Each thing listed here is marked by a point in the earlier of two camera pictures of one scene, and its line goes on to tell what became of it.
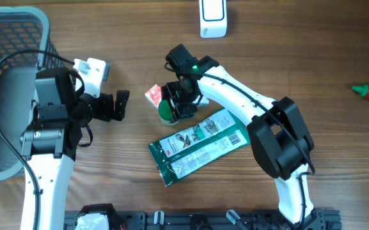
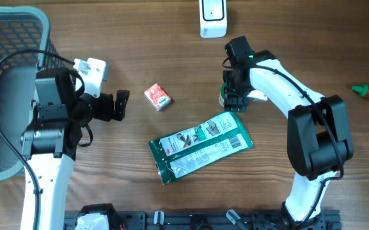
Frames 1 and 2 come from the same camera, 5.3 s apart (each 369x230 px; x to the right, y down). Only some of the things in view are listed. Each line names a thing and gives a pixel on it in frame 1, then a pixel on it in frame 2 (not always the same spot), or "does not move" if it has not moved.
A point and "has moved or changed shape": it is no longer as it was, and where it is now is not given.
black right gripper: x=179 y=110 -> x=233 y=101
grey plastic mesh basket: x=4 y=30 does not move
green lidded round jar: x=165 y=113 has moved or changed shape
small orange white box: x=153 y=95 does not move
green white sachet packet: x=197 y=144 does not move
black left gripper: x=107 y=113 does not move
